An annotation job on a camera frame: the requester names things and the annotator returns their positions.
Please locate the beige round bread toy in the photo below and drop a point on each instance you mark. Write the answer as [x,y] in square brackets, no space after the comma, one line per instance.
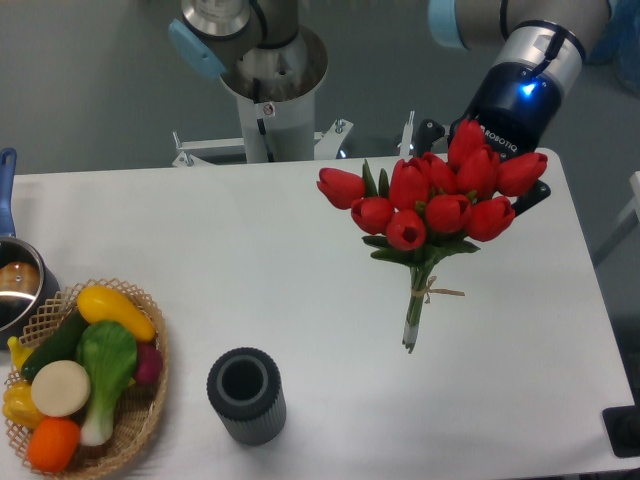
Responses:
[61,388]

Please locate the dark grey ribbed vase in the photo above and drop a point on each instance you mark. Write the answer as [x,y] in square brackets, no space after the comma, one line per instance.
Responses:
[244,387]

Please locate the blue handled saucepan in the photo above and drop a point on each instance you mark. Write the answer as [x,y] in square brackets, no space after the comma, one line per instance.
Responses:
[26,281]

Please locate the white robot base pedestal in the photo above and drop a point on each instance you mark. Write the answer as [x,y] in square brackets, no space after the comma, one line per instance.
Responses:
[275,93]

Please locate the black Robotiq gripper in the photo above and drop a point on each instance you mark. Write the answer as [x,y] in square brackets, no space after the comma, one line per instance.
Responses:
[513,109]

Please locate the woven wicker basket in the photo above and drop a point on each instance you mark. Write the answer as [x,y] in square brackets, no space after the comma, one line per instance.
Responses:
[139,409]

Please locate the purple radish toy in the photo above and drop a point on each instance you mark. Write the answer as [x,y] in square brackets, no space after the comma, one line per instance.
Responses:
[149,364]

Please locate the yellow banana toy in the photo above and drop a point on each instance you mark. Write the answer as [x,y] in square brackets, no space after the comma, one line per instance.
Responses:
[19,352]

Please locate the yellow bell pepper toy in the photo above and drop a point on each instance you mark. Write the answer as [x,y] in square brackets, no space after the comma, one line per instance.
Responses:
[19,407]

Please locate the green bok choy toy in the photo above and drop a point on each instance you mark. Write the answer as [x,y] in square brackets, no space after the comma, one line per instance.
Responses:
[108,353]

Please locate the red tulip bouquet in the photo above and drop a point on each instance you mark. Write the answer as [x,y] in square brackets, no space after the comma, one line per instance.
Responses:
[430,208]

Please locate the white metal frame right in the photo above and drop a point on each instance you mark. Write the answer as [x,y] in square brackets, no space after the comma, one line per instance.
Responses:
[624,224]

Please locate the yellow squash toy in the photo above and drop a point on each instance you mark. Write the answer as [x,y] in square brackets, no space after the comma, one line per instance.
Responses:
[99,303]

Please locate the orange fruit toy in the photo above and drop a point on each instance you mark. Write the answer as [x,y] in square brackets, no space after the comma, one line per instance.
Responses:
[53,444]

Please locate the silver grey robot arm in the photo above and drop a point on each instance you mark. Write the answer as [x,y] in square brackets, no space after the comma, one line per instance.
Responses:
[384,62]

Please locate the dark green cucumber toy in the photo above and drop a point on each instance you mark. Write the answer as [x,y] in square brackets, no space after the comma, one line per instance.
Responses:
[61,344]

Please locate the black device at edge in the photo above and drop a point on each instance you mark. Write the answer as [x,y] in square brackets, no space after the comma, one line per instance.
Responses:
[622,427]

